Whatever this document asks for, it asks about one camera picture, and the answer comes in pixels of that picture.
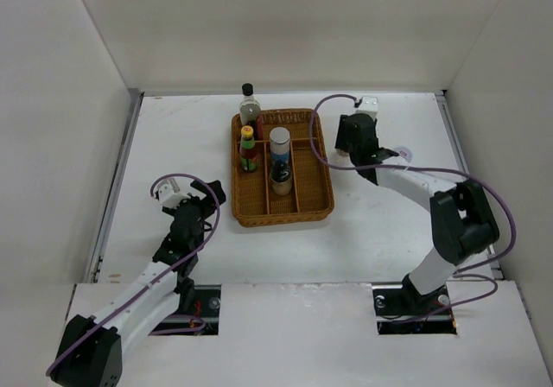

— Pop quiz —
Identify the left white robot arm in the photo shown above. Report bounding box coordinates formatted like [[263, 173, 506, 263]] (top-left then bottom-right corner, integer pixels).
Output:
[[46, 174, 226, 386]]

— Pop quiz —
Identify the yellow cap red sauce bottle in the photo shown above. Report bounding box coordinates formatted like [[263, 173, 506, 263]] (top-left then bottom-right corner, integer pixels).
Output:
[[239, 125, 257, 172]]

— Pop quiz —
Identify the orange wicker divided basket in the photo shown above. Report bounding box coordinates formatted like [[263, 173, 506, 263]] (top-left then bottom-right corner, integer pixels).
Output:
[[231, 109, 334, 227]]

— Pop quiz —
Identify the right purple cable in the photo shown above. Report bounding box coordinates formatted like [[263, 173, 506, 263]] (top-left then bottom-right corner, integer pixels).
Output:
[[308, 93, 518, 319]]

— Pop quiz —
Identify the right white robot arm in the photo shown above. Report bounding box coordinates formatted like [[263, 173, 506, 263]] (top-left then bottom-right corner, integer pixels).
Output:
[[335, 113, 499, 315]]

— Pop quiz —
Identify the black grinder pepper bottle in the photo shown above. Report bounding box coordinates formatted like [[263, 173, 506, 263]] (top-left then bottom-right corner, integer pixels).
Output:
[[270, 161, 293, 196]]

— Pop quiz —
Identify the dark soy sauce bottle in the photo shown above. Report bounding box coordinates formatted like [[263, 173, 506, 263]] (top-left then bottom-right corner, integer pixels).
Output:
[[239, 83, 264, 141]]

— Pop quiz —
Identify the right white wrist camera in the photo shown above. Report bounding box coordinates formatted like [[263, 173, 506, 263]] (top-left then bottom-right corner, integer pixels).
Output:
[[354, 96, 378, 121]]

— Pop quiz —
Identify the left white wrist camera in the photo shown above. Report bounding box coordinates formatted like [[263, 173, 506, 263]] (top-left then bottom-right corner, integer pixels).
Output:
[[154, 178, 188, 209]]

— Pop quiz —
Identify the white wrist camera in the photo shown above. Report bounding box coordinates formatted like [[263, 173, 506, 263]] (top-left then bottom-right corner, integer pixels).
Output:
[[354, 96, 378, 121], [154, 178, 188, 209]]

